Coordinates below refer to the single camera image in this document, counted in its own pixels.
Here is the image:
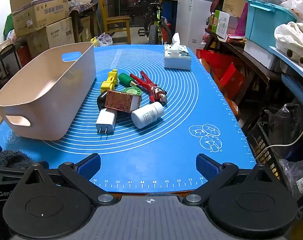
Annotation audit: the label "yellow toy block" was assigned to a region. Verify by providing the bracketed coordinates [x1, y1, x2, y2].
[101, 69, 120, 93]

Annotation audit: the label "wooden chair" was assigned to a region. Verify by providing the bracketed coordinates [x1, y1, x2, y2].
[98, 0, 131, 44]

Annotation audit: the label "white charger plug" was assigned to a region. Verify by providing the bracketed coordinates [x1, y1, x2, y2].
[96, 108, 117, 136]

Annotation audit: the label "dark plastic bag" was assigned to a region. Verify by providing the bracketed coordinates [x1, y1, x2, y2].
[266, 102, 303, 156]

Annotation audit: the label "green handled tool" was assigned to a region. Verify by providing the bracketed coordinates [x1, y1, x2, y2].
[118, 73, 140, 87]

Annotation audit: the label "beige plastic basin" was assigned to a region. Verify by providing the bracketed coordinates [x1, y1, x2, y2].
[0, 42, 97, 141]

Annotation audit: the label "black plastic crate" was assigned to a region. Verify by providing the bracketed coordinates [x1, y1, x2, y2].
[251, 119, 287, 181]

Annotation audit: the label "white cabinet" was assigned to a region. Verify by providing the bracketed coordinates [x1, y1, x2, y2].
[176, 0, 214, 53]

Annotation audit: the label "blue silicone mat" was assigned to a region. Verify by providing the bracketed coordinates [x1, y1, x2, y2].
[0, 44, 257, 194]

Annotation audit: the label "red shopping bag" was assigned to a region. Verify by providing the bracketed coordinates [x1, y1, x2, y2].
[196, 48, 247, 101]

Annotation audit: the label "white paper rolls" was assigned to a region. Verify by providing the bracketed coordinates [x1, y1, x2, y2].
[283, 47, 303, 68]

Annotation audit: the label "teal plastic storage bin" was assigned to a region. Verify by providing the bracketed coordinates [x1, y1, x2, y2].
[244, 0, 298, 46]

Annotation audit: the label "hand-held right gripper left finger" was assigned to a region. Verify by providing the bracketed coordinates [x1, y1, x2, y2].
[19, 153, 117, 206]

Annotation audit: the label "black metal rack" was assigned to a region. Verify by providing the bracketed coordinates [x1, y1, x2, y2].
[0, 43, 22, 91]

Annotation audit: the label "white tissue box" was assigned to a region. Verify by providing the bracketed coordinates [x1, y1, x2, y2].
[164, 32, 192, 71]

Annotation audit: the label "light blue shelf board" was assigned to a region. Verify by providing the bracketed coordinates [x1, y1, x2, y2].
[268, 45, 303, 81]

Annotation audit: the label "white cable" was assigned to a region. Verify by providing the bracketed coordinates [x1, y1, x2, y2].
[263, 99, 303, 156]

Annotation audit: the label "clear plastic bag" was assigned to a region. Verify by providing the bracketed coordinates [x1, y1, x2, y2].
[278, 155, 303, 198]

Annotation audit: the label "green white carton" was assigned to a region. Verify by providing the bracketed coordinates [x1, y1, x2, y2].
[211, 10, 240, 39]

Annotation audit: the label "printed open cardboard box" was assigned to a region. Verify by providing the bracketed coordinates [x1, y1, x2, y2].
[10, 0, 70, 39]

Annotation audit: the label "green round tin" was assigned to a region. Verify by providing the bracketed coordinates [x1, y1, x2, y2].
[122, 87, 142, 97]

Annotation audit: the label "red hero figure toy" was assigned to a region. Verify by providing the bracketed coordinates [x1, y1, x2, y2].
[130, 70, 168, 104]

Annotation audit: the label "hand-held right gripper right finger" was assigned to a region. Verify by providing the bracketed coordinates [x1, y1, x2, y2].
[182, 153, 280, 206]

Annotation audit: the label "large taped cardboard box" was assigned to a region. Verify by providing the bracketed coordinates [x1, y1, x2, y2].
[27, 17, 76, 59]

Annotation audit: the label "black earbuds case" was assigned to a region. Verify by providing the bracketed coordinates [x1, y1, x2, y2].
[97, 91, 108, 112]

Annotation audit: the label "dark wooden shelf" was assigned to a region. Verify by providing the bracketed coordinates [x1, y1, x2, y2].
[203, 28, 272, 106]

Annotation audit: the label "white pill bottle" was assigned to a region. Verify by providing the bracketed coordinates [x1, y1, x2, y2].
[131, 102, 164, 130]

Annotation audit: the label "white flat box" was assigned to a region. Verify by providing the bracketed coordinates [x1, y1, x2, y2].
[244, 39, 277, 70]

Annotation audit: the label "white cloth bag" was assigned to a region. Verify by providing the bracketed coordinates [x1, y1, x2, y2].
[274, 21, 303, 56]

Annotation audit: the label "green black bicycle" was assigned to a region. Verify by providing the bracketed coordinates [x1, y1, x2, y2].
[127, 0, 173, 46]

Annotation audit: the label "red patterned paper box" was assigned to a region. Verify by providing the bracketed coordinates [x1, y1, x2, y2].
[105, 90, 142, 114]

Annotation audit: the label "translucent tied plastic bag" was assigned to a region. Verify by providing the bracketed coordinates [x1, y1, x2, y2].
[97, 32, 113, 47]

